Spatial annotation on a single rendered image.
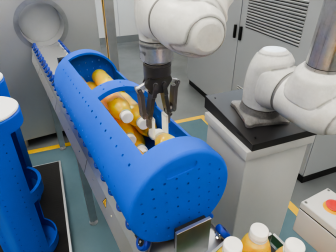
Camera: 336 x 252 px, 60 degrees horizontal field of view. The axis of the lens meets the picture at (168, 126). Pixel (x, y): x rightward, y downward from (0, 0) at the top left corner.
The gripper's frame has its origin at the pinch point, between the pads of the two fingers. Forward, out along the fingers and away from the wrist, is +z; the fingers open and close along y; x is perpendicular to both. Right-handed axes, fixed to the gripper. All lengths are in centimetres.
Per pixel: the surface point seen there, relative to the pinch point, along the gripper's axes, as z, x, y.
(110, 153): -0.6, 6.8, 17.6
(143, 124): 4.9, -9.9, 0.7
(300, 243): 5.4, 46.6, -8.3
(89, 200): 94, -74, 13
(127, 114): -0.8, -9.6, 6.1
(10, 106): 13, -63, 39
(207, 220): 10.9, 29.0, 1.8
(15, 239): 78, -51, 55
